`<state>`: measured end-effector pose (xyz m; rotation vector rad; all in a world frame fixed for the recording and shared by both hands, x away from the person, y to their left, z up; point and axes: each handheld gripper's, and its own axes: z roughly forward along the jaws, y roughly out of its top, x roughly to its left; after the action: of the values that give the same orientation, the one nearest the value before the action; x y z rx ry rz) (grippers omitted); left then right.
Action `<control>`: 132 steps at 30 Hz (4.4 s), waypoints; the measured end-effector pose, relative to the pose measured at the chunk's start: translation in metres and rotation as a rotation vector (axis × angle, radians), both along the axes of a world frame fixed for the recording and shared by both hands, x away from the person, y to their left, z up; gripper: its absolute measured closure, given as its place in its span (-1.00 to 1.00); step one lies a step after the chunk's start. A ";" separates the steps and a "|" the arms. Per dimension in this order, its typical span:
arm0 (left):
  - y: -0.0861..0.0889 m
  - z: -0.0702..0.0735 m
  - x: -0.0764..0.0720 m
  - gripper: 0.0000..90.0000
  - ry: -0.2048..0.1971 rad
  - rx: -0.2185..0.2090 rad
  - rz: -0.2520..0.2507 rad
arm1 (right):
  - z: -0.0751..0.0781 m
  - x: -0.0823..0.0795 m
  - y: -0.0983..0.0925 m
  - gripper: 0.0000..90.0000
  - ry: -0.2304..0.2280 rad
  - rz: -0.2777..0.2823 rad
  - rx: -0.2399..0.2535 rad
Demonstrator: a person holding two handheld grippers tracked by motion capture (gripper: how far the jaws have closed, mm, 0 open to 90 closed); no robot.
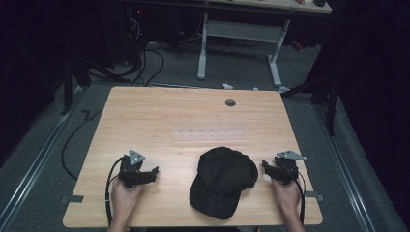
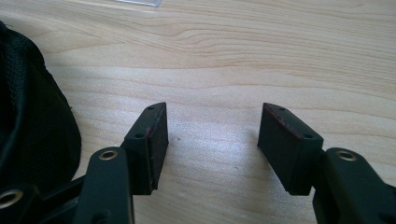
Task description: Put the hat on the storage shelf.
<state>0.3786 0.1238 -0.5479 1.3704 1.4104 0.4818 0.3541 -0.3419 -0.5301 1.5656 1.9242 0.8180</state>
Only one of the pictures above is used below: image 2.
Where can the clear plastic sheet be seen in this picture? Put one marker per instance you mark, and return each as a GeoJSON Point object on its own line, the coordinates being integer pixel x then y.
{"type": "Point", "coordinates": [140, 2]}

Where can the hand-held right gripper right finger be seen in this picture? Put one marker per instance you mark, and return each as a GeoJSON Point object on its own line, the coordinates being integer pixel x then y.
{"type": "Point", "coordinates": [289, 155]}

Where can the black mesh fabric bag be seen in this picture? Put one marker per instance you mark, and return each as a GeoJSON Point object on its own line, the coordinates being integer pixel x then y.
{"type": "Point", "coordinates": [28, 118]}

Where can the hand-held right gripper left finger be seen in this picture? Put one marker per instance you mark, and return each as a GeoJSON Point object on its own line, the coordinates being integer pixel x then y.
{"type": "Point", "coordinates": [146, 155]}

